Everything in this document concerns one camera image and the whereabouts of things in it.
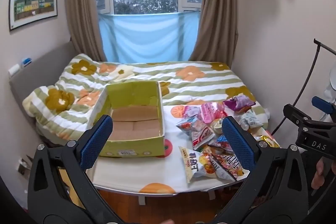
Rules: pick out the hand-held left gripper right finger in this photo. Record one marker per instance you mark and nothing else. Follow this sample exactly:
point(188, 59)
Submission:
point(237, 140)

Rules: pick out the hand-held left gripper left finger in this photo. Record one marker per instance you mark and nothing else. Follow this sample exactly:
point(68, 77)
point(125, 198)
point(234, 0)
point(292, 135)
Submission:
point(95, 142)

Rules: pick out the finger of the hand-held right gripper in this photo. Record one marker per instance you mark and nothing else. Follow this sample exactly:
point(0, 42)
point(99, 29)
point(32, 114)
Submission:
point(295, 113)
point(321, 104)

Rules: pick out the pale yellow snack packet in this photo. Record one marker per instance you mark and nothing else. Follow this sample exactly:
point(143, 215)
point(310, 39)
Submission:
point(216, 126)

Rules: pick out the green cardboard box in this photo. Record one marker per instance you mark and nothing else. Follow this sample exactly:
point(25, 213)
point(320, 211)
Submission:
point(131, 124)

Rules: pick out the blue shrimp snack packet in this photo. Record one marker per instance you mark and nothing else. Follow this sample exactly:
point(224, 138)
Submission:
point(187, 125)

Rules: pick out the person's right hand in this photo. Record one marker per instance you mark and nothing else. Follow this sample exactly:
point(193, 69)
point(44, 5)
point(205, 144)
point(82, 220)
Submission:
point(318, 174)

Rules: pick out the white plastic object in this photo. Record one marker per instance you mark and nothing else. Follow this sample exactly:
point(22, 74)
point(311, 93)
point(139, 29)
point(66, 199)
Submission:
point(331, 90)

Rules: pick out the grey white snack packet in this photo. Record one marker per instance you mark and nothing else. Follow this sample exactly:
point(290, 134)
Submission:
point(249, 120)

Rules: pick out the red white patterned snack packet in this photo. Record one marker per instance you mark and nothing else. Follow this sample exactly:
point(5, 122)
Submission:
point(229, 166)

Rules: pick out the gold snack packet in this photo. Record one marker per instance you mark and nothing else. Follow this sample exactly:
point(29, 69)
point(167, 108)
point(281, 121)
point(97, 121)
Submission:
point(266, 140)

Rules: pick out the purple snack packet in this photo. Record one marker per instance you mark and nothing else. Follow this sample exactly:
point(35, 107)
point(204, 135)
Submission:
point(239, 102)

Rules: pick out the bright pink snack packet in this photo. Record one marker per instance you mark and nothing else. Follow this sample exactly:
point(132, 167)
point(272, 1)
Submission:
point(212, 111)

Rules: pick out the orange snack packet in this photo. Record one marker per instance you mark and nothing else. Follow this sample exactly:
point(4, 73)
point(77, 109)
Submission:
point(207, 164)

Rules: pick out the white green-lettered snack packet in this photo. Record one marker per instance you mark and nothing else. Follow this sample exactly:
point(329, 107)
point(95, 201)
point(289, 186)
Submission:
point(192, 164)

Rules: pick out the pale pink white snack packet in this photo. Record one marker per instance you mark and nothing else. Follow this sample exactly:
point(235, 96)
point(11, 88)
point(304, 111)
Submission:
point(190, 111)

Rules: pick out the black metal bar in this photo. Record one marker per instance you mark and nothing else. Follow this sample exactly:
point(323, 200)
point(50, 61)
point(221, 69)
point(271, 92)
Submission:
point(325, 46)

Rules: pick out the striped floral quilt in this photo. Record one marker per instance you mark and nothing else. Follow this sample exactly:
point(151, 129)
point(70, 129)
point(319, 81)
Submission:
point(199, 82)

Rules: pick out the grey headboard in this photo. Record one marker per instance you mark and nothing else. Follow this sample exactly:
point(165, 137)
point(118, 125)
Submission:
point(39, 69)

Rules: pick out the blue white small object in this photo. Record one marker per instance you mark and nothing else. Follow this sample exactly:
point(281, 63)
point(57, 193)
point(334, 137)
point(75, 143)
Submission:
point(25, 61)

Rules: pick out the light blue cloth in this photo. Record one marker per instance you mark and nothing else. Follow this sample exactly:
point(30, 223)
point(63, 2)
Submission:
point(149, 37)

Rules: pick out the brown curtain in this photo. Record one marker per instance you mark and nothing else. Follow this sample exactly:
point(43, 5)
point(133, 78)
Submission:
point(218, 8)
point(84, 3)

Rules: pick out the wall socket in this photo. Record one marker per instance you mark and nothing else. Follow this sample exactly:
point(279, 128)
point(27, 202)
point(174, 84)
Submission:
point(24, 165)

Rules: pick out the framed wall poster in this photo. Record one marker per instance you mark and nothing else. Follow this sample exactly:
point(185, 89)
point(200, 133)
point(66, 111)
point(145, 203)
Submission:
point(32, 5)

